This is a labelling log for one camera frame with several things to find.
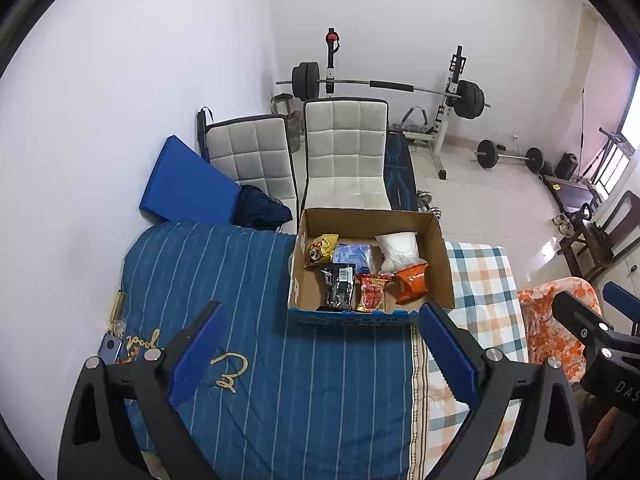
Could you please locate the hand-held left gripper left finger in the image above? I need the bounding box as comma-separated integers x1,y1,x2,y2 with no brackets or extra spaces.
57,300,231,480

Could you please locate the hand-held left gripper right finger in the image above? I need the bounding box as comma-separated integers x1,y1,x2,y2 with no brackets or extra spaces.
417,301,587,480

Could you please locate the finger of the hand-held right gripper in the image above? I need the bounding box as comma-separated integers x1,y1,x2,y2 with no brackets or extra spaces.
601,281,640,337
551,290,614,352

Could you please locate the orange snack packet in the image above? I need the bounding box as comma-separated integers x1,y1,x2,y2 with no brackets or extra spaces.
392,261,430,305

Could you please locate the red snack packet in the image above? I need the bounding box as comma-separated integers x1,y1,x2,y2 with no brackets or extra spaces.
354,274,393,312

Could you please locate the cardboard box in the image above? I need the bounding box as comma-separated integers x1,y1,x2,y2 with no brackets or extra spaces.
287,207,456,326

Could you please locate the white clear plastic bag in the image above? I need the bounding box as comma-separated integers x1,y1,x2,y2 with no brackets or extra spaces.
375,231,426,273

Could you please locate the black plastic packet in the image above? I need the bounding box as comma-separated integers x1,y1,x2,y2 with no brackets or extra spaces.
316,262,357,312

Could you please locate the light blue tissue packet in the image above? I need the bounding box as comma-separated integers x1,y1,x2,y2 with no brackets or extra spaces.
331,243,373,277

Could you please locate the yellow panda snack packet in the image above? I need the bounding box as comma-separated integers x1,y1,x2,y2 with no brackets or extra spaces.
304,234,340,268

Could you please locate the person's right hand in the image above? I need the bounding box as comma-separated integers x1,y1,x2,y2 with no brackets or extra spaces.
585,407,623,463

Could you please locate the orange floral blanket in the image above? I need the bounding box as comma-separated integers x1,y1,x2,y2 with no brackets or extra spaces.
516,276,603,391

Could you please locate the dark wooden chair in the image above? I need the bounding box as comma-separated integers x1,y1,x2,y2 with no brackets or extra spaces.
557,190,640,281

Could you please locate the checked bed sheet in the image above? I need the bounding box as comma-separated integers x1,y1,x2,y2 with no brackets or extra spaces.
410,241,529,480

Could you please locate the blue smartphone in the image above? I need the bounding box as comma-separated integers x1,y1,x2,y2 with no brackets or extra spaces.
98,335,123,366

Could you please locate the small gold object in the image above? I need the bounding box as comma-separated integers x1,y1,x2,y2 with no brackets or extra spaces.
107,291,126,333

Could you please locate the blue striped blanket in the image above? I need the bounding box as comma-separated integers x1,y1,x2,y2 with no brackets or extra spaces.
121,220,421,480

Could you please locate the black exercise board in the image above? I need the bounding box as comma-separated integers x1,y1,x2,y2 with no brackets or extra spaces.
542,172,603,216

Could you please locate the window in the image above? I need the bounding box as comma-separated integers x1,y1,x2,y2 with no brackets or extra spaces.
595,72,640,198

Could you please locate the black speaker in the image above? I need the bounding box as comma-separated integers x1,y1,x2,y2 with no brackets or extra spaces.
555,152,578,181

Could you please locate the black metal stand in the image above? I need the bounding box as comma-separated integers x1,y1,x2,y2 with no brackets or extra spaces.
575,127,636,184

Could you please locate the small dumbbell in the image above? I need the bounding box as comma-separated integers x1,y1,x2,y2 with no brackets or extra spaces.
416,190,444,221

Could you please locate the dark blue cloth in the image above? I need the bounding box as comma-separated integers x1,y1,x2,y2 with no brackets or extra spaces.
235,185,294,233

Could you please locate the thin black pole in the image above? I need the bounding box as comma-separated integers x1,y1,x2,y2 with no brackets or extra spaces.
576,87,587,182

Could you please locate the blue foam mat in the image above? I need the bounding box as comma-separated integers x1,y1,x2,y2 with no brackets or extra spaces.
138,134,241,224

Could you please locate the short barbell with black plates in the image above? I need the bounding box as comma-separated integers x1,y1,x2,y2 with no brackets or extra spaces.
475,139,546,173

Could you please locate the black bench pad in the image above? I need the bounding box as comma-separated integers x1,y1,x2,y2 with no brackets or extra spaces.
384,131,418,211

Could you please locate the white padded chair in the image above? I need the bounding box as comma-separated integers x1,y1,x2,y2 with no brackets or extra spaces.
205,115,299,233
302,97,392,211

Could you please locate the white weight rack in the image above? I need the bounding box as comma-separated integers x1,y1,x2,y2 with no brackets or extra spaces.
324,27,468,181

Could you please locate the black narrow bag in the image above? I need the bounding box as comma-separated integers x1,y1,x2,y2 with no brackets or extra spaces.
196,106,213,163

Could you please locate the small grey stool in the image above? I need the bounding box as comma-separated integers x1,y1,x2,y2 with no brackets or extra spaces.
271,92,303,153

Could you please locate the long barbell with black plates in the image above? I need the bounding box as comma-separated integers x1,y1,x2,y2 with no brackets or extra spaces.
276,61,492,120

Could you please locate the grey curved handle bar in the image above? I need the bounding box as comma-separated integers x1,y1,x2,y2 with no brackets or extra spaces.
400,106,428,136

